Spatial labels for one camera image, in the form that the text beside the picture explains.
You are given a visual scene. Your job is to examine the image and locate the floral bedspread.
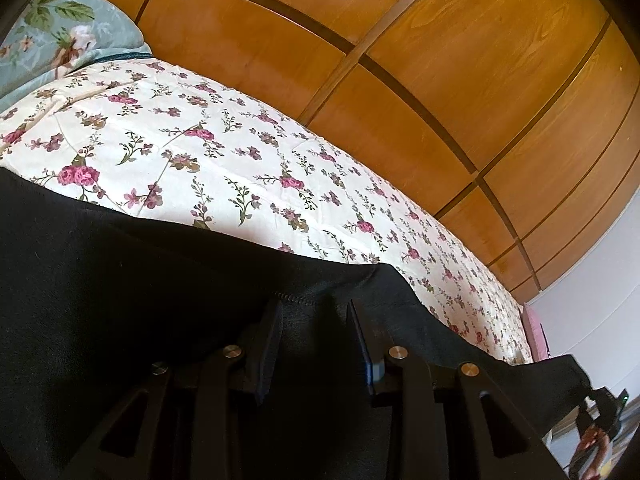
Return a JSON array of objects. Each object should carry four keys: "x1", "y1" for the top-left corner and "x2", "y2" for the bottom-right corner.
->
[{"x1": 0, "y1": 57, "x2": 536, "y2": 366}]

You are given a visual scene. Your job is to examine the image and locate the person's right hand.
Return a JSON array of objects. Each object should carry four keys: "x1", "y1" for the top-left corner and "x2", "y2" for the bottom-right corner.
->
[{"x1": 579, "y1": 430, "x2": 611, "y2": 456}]

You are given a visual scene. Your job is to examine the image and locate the pink pillow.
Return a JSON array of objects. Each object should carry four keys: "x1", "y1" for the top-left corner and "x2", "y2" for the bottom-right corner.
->
[{"x1": 520, "y1": 305, "x2": 553, "y2": 363}]

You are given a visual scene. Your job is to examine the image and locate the black pants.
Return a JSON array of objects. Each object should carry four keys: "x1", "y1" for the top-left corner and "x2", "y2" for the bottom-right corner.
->
[{"x1": 0, "y1": 167, "x2": 593, "y2": 480}]

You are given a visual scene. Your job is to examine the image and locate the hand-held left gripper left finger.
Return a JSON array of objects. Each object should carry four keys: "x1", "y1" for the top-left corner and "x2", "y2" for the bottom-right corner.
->
[{"x1": 65, "y1": 300, "x2": 286, "y2": 480}]

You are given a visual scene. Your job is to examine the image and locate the wooden wardrobe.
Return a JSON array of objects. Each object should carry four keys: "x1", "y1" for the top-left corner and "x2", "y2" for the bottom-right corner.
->
[{"x1": 42, "y1": 0, "x2": 640, "y2": 306}]

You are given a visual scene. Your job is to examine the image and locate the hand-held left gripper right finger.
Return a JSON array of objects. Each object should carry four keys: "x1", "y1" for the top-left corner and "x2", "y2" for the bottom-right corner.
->
[{"x1": 346, "y1": 299, "x2": 566, "y2": 480}]

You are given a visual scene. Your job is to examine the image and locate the light blue floral pillow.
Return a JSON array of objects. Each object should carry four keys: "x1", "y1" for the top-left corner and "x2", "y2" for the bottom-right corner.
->
[{"x1": 0, "y1": 0, "x2": 153, "y2": 103}]

